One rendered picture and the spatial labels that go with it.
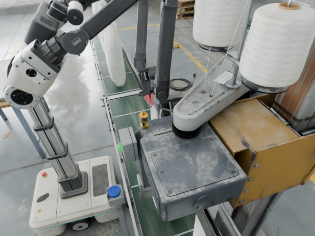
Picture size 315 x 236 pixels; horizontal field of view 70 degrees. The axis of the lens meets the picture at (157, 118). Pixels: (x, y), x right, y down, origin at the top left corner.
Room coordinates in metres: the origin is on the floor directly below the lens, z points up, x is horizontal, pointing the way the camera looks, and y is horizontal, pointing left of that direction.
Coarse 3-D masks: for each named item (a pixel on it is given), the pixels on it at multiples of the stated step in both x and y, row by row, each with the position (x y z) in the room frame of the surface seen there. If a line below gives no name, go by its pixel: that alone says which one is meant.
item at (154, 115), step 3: (150, 102) 1.01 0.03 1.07; (150, 108) 1.01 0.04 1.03; (153, 108) 0.95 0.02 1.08; (150, 111) 1.02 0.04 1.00; (153, 111) 0.96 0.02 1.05; (150, 114) 1.02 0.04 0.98; (153, 114) 0.96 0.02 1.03; (156, 114) 0.92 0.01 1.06; (153, 117) 0.97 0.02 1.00; (156, 117) 0.90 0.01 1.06; (153, 198) 0.74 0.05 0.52; (156, 207) 0.72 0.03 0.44
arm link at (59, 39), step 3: (75, 30) 0.82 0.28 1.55; (78, 30) 0.83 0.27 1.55; (63, 33) 0.82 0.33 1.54; (60, 36) 0.80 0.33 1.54; (57, 39) 0.79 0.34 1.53; (60, 39) 0.79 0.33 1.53; (57, 42) 0.80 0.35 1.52; (60, 42) 0.79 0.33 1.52; (87, 42) 0.83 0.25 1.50; (60, 45) 0.79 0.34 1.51; (63, 48) 0.79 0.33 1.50; (78, 54) 0.79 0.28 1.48
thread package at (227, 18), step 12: (204, 0) 0.70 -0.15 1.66; (216, 0) 0.68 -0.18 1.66; (228, 0) 0.67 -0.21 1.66; (240, 0) 0.67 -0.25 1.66; (204, 12) 0.70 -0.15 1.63; (216, 12) 0.68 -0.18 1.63; (228, 12) 0.67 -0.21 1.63; (240, 12) 0.68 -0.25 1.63; (204, 24) 0.69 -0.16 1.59; (216, 24) 0.67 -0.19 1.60; (228, 24) 0.67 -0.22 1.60; (240, 24) 0.68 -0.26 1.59; (204, 36) 0.69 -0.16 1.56; (216, 36) 0.67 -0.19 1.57; (228, 36) 0.67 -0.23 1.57; (240, 36) 0.69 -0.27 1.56
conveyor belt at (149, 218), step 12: (132, 96) 2.07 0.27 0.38; (120, 108) 1.87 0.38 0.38; (132, 108) 1.86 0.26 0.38; (144, 108) 1.85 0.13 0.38; (120, 120) 1.67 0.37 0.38; (132, 120) 1.66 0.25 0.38; (132, 168) 1.09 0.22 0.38; (132, 180) 0.97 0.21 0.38; (132, 192) 0.87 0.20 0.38; (144, 204) 0.78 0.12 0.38; (144, 216) 0.69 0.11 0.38; (156, 216) 0.69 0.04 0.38; (192, 216) 0.68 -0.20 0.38; (144, 228) 0.62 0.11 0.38; (156, 228) 0.61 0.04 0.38; (168, 228) 0.61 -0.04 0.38; (180, 228) 0.61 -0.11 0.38; (192, 228) 0.60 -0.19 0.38
